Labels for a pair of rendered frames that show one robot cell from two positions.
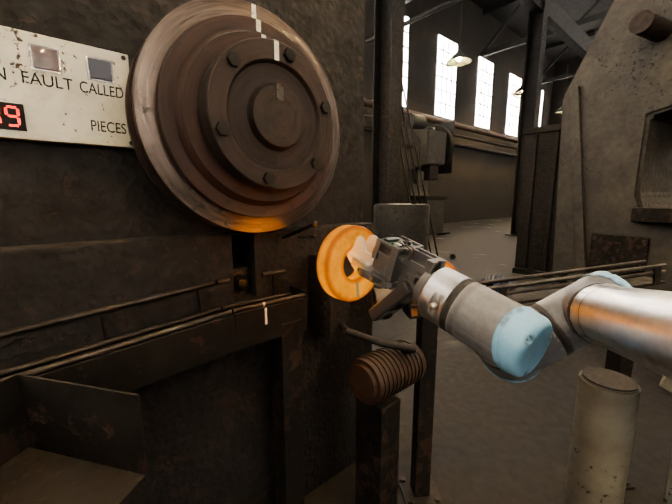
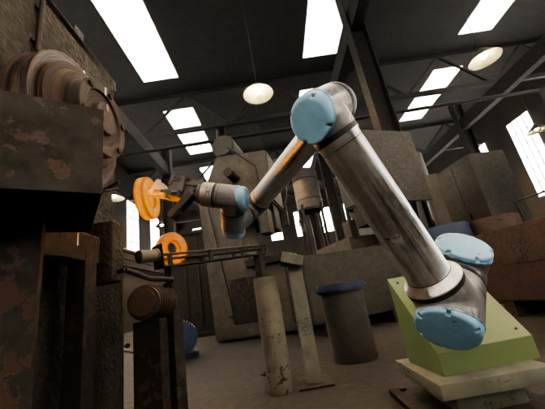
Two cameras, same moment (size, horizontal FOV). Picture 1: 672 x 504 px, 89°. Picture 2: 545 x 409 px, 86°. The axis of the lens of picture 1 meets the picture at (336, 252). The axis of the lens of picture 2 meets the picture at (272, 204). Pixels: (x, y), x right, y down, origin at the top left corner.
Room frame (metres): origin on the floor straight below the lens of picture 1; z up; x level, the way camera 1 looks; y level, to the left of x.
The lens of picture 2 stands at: (-0.28, 0.44, 0.41)
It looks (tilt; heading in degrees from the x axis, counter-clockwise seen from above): 18 degrees up; 309
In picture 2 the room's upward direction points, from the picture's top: 10 degrees counter-clockwise
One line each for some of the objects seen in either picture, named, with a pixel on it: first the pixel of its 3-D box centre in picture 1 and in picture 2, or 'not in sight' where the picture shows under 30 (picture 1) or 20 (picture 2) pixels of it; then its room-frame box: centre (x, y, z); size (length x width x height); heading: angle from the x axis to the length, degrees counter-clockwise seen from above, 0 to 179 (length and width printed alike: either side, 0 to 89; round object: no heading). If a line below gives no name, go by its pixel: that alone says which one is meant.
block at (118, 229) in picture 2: (329, 294); (105, 252); (0.96, 0.02, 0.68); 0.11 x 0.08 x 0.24; 41
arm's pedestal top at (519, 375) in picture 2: not in sight; (464, 368); (0.00, -0.71, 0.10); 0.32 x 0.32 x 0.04; 40
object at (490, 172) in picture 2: not in sight; (489, 221); (0.07, -5.17, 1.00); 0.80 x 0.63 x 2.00; 136
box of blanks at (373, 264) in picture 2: not in sight; (339, 288); (1.41, -2.51, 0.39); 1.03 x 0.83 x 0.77; 56
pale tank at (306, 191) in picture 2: not in sight; (315, 232); (4.90, -7.88, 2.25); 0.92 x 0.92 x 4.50
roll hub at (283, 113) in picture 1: (273, 118); (99, 119); (0.72, 0.13, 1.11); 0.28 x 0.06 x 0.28; 131
